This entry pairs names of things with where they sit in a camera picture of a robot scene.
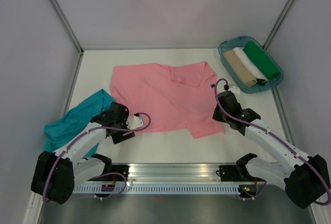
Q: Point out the aluminium mounting rail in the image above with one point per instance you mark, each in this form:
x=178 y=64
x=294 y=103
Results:
x=181 y=172

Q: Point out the blue plastic bin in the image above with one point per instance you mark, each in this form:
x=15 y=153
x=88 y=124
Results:
x=241 y=42

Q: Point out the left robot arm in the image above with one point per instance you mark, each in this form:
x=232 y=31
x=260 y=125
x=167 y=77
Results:
x=70 y=158

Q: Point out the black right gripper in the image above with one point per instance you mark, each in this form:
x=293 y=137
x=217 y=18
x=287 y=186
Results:
x=216 y=116

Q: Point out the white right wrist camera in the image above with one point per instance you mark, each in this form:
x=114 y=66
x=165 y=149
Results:
x=234 y=89

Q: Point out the left aluminium frame post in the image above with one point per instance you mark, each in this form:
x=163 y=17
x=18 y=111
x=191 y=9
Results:
x=60 y=14

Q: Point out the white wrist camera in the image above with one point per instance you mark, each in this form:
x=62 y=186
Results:
x=234 y=89
x=134 y=122

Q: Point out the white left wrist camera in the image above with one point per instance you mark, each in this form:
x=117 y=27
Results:
x=134 y=122

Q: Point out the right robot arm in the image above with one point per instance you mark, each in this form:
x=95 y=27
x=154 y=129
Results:
x=304 y=178

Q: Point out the rolled green t shirt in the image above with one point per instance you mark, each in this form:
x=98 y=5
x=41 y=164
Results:
x=261 y=60

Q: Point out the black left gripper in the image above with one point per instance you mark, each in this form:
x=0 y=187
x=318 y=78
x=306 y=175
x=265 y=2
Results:
x=117 y=138

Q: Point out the aluminium frame post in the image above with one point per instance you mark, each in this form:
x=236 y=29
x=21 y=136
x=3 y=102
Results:
x=60 y=14
x=280 y=20

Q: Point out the rolled beige t shirt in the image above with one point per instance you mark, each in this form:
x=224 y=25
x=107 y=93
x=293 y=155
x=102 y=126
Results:
x=246 y=77

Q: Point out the teal t shirt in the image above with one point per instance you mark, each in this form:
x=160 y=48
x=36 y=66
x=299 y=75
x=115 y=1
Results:
x=75 y=120

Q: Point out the pink t shirt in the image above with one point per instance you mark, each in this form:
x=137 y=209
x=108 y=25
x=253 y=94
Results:
x=175 y=98

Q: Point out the white slotted cable duct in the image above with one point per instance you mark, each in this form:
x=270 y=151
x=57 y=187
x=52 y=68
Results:
x=158 y=189

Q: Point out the rolled white t shirt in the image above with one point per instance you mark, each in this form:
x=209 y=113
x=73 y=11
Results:
x=245 y=60

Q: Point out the right aluminium frame post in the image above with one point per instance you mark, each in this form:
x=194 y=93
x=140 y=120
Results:
x=280 y=20

